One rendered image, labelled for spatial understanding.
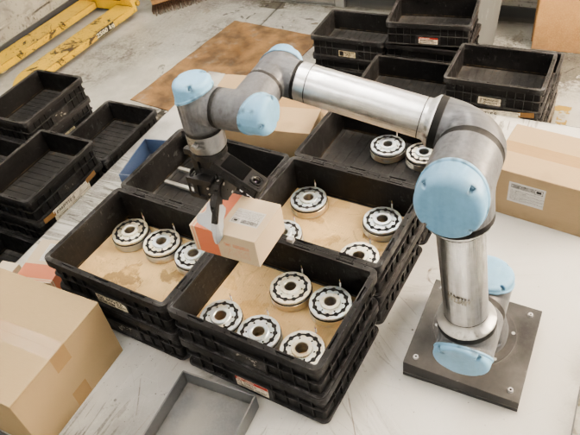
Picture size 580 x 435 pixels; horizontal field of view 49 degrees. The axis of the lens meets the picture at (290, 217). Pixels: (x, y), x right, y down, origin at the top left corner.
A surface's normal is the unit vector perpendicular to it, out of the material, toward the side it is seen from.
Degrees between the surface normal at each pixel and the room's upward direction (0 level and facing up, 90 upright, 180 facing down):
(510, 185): 90
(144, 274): 0
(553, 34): 73
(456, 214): 84
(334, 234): 0
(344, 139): 0
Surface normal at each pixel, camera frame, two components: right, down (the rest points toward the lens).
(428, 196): -0.43, 0.58
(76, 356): 0.89, 0.22
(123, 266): -0.12, -0.72
